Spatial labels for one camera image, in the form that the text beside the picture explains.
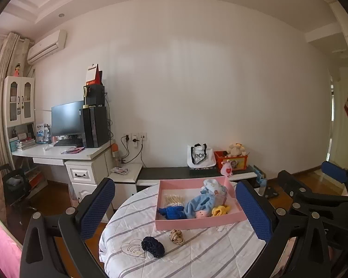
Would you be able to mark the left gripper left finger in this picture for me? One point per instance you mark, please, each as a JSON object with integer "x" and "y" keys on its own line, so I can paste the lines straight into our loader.
{"x": 40, "y": 255}

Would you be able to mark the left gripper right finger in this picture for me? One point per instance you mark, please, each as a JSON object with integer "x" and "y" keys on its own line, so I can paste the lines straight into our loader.
{"x": 310, "y": 254}

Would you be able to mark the yellow crochet knit item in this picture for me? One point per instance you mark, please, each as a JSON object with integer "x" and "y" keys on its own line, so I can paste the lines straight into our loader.
{"x": 220, "y": 210}

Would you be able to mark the dark navy knit scrunchie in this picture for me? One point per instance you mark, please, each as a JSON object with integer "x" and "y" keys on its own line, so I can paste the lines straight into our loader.
{"x": 153, "y": 246}

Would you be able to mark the light blue fluffy towel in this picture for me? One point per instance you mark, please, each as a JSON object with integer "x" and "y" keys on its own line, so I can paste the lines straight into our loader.
{"x": 200, "y": 206}

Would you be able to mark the light blue printed baby hat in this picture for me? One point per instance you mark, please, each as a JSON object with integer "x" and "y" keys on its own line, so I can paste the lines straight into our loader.
{"x": 213, "y": 187}

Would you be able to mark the blue crochet knit item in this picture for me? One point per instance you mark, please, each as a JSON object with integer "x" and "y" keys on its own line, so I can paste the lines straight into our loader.
{"x": 173, "y": 212}

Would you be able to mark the beige leopard scrunchie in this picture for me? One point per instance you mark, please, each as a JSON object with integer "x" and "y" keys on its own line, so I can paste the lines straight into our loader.
{"x": 176, "y": 236}

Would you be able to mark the bag of cotton swabs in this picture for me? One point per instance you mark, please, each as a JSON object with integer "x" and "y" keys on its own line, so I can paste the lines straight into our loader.
{"x": 173, "y": 200}

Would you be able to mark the pink bedding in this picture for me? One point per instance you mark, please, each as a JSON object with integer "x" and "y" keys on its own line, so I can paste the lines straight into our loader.
{"x": 10, "y": 255}

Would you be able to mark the black office chair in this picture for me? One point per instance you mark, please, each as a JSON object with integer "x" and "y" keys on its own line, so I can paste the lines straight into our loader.
{"x": 16, "y": 188}

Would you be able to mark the blue tissue box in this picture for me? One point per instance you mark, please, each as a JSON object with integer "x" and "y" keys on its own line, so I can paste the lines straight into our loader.
{"x": 261, "y": 177}

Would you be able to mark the round table striped quilt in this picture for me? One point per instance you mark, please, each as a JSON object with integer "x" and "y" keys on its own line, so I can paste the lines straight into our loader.
{"x": 131, "y": 246}

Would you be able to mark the white desk with drawers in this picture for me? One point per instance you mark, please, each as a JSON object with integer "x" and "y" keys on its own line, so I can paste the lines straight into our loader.
{"x": 85, "y": 169}

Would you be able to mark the pink booklet on desk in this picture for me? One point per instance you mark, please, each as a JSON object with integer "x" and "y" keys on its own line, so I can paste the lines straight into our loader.
{"x": 74, "y": 150}

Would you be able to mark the low black white tv bench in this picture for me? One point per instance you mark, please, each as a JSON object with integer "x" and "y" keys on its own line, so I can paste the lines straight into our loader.
{"x": 139, "y": 178}

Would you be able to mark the red cartoon storage box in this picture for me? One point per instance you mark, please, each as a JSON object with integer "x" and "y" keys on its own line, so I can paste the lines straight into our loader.
{"x": 238, "y": 162}

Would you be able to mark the floral pouch on side table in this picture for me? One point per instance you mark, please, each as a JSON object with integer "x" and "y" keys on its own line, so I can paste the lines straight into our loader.
{"x": 119, "y": 170}

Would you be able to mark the black keyboard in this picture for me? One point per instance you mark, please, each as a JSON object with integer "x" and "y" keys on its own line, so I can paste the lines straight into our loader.
{"x": 70, "y": 142}

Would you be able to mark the pink heart plush toy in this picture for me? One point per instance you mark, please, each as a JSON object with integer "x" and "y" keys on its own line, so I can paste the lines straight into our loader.
{"x": 226, "y": 169}

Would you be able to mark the stack of books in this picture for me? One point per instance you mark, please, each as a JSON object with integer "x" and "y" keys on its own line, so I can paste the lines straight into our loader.
{"x": 25, "y": 144}

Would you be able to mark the blue white carton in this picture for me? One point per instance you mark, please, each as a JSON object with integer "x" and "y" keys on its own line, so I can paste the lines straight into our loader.
{"x": 42, "y": 133}

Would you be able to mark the beige plush toy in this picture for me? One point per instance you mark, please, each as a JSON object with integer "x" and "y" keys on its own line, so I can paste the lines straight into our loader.
{"x": 236, "y": 150}

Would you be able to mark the orange capped bottle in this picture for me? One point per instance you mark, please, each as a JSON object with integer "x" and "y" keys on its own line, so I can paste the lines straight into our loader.
{"x": 115, "y": 154}

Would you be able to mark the black computer tower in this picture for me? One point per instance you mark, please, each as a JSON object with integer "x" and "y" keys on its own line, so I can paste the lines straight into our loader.
{"x": 94, "y": 126}

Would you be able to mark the black computer monitor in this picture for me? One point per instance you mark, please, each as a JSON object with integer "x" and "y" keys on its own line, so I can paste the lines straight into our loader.
{"x": 65, "y": 119}

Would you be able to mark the pink shallow tray box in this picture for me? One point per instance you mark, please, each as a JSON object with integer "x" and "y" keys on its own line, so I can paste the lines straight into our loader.
{"x": 189, "y": 189}

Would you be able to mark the black box on tower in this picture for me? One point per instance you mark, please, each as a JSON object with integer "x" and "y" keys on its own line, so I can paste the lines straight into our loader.
{"x": 94, "y": 95}

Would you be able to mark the white glass door cabinet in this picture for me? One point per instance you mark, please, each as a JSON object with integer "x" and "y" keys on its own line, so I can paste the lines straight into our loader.
{"x": 18, "y": 101}

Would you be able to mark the red white paper bag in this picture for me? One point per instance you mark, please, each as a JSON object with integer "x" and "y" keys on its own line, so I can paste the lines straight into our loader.
{"x": 94, "y": 75}

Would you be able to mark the small doll figurine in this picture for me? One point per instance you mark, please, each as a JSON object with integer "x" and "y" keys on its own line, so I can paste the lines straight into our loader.
{"x": 16, "y": 70}

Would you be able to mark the white tote bag black handles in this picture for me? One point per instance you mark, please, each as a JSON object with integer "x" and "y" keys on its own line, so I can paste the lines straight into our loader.
{"x": 200, "y": 156}

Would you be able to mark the wall power sockets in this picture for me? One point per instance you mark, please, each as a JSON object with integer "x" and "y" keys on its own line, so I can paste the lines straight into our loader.
{"x": 135, "y": 139}

